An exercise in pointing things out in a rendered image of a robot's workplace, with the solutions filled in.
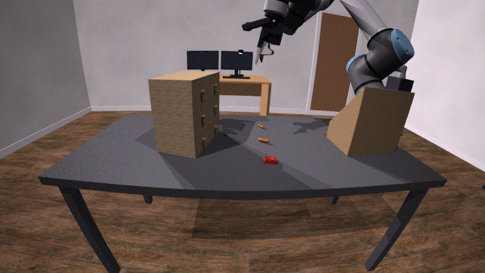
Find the red nine-volt battery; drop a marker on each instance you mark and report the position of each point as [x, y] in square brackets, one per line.
[270, 160]

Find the wooden chest of drawers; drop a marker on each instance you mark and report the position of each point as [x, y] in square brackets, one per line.
[171, 100]

